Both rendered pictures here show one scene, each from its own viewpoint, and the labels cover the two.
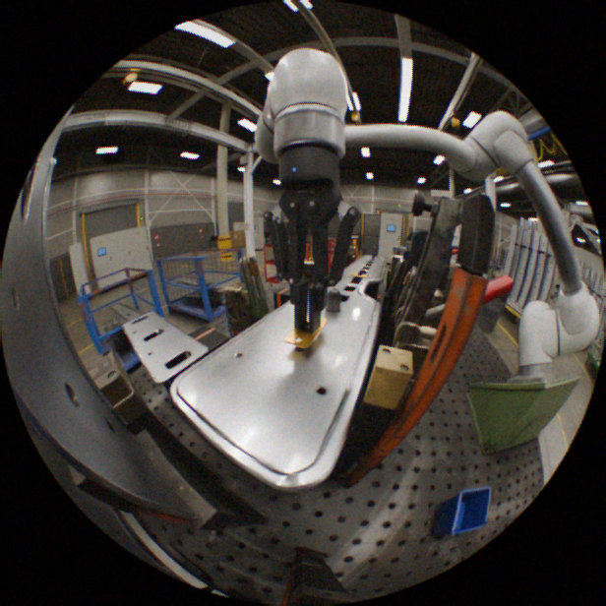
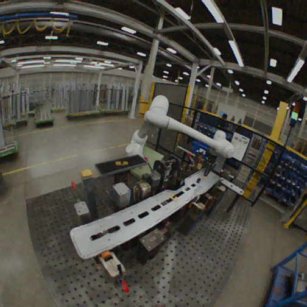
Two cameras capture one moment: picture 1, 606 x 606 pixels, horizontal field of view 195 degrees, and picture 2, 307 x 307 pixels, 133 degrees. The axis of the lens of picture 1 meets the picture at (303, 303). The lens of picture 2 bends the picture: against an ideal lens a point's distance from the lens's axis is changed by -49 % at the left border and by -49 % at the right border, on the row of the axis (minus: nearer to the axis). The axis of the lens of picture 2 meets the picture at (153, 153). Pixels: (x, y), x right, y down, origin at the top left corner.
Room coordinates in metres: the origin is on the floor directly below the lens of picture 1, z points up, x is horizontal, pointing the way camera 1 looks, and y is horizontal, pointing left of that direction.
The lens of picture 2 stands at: (1.37, -0.21, 1.65)
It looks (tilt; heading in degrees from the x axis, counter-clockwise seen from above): 26 degrees down; 197
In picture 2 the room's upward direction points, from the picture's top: 11 degrees clockwise
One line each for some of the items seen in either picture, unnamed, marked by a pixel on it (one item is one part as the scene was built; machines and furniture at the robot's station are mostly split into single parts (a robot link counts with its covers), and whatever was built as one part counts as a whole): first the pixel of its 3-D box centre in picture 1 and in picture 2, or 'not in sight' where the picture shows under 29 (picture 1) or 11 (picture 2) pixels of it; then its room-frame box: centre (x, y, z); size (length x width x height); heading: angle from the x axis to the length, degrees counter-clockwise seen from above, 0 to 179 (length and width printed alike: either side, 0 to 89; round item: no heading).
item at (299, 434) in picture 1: (358, 274); (172, 200); (0.67, -0.23, 1.00); 1.38 x 0.22 x 0.02; 153
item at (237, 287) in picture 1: (250, 344); (213, 201); (0.38, 0.15, 0.87); 0.12 x 0.09 x 0.35; 63
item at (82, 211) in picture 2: not in sight; (86, 225); (1.10, -0.64, 0.88); 0.11 x 0.10 x 0.36; 63
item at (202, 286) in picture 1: (201, 282); not in sight; (2.36, 1.58, 0.47); 1.20 x 0.80 x 0.95; 68
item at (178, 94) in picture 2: not in sight; (164, 119); (-2.09, -1.16, 1.00); 1.34 x 0.14 x 2.00; 67
